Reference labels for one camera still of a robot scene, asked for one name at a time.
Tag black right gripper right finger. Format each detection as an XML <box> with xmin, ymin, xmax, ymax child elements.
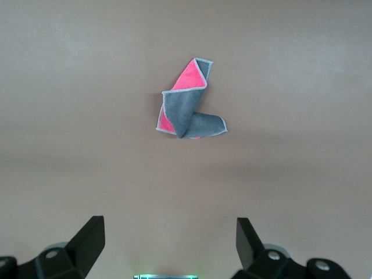
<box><xmin>232</xmin><ymin>217</ymin><xmax>352</xmax><ymax>279</ymax></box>

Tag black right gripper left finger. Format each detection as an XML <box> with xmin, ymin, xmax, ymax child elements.
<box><xmin>0</xmin><ymin>215</ymin><xmax>105</xmax><ymax>279</ymax></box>

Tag pink and grey towel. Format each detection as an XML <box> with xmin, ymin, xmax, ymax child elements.
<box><xmin>156</xmin><ymin>57</ymin><xmax>228</xmax><ymax>140</ymax></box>

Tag brown table cover sheet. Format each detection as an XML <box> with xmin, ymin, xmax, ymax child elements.
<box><xmin>0</xmin><ymin>0</ymin><xmax>372</xmax><ymax>279</ymax></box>

